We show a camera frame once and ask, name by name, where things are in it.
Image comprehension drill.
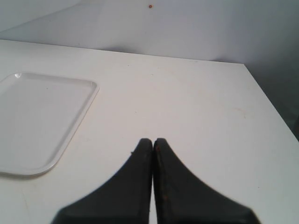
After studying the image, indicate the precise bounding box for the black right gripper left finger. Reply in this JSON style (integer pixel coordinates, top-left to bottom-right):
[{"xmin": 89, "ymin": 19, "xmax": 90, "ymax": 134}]
[{"xmin": 52, "ymin": 138, "xmax": 153, "ymax": 224}]

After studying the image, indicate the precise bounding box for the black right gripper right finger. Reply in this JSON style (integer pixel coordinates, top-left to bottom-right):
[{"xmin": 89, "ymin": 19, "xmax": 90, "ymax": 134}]
[{"xmin": 153, "ymin": 138, "xmax": 260, "ymax": 224}]

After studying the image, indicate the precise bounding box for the white backdrop sheet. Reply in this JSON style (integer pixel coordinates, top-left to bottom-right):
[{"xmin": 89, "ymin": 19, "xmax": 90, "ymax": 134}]
[{"xmin": 0, "ymin": 0, "xmax": 299, "ymax": 65}]

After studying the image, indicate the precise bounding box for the white rectangular plastic tray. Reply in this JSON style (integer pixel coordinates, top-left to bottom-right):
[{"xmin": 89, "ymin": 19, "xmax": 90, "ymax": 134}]
[{"xmin": 0, "ymin": 72, "xmax": 99, "ymax": 176}]

